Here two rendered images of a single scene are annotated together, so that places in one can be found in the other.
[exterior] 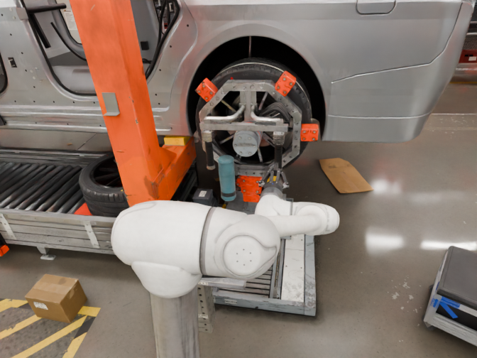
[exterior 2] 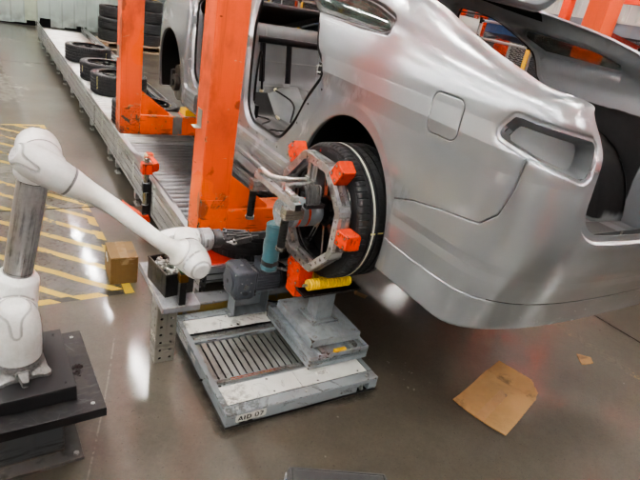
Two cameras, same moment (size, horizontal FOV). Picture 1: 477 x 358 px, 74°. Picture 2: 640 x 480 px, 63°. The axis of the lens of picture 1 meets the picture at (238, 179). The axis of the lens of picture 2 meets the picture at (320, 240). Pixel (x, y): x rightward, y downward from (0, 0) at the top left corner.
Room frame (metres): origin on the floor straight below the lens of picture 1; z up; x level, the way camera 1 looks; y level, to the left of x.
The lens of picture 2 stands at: (-0.05, -1.73, 1.76)
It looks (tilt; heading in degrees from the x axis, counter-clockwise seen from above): 24 degrees down; 43
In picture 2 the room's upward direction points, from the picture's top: 11 degrees clockwise
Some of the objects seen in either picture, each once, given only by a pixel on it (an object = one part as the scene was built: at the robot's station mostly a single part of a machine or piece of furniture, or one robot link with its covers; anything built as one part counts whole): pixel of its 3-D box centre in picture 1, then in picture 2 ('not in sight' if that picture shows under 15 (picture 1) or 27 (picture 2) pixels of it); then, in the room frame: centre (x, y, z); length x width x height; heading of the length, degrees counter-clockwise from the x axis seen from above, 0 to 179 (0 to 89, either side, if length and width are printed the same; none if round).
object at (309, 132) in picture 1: (309, 132); (347, 240); (1.55, -0.39, 0.85); 0.09 x 0.08 x 0.07; 78
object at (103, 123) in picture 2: not in sight; (147, 133); (2.43, 3.32, 0.20); 1.00 x 0.86 x 0.39; 78
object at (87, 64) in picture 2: not in sight; (106, 70); (2.92, 5.56, 0.39); 0.66 x 0.66 x 0.24
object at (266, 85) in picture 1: (250, 131); (310, 210); (1.61, -0.08, 0.85); 0.54 x 0.07 x 0.54; 78
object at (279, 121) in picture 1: (265, 107); (305, 183); (1.47, -0.15, 1.03); 0.19 x 0.18 x 0.11; 168
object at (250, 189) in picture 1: (253, 183); (305, 276); (1.65, -0.09, 0.48); 0.16 x 0.12 x 0.17; 168
